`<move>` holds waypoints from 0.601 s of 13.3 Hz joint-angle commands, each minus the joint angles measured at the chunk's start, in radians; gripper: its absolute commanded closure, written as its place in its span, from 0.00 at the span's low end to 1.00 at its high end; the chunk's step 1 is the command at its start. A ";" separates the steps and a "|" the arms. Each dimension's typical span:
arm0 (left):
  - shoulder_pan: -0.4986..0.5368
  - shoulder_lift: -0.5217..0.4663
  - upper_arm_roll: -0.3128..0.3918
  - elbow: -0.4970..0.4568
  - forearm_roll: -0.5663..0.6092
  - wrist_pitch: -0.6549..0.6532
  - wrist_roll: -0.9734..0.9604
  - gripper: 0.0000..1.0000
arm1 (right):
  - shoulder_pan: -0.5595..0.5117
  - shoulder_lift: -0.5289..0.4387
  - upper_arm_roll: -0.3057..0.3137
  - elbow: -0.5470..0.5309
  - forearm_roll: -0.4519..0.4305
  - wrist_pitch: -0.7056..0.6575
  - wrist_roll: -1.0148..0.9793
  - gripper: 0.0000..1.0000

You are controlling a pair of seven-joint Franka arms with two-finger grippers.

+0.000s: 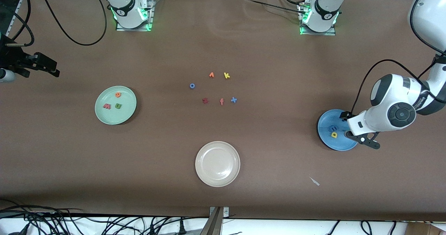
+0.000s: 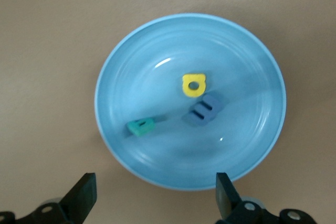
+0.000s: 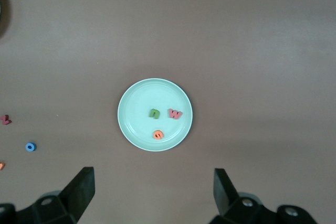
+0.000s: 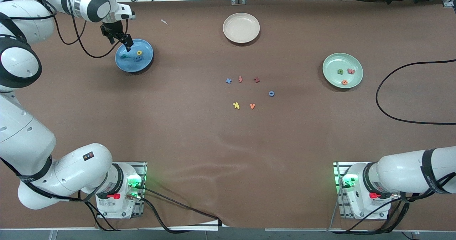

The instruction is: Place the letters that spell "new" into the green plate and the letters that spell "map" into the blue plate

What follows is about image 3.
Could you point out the pink foam letter w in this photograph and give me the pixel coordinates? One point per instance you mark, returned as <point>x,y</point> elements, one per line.
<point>172,115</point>

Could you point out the orange foam letter v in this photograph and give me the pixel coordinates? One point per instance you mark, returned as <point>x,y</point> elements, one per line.
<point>1,166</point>

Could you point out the orange foam letter e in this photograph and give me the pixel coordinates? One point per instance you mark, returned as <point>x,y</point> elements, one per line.
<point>155,136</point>

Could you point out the green plate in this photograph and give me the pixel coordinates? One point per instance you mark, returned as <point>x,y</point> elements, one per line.
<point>136,129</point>

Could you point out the blue foam letter o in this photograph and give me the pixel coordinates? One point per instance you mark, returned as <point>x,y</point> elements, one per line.
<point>26,147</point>

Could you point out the green foam letter u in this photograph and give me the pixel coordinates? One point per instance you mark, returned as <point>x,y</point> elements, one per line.
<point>155,109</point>

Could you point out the dark red foam letter z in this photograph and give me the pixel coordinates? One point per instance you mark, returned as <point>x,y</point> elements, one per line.
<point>5,121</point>

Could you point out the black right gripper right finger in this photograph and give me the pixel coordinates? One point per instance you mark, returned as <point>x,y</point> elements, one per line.
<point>228,200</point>

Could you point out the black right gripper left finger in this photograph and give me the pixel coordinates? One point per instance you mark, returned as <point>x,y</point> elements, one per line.
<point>76,195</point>

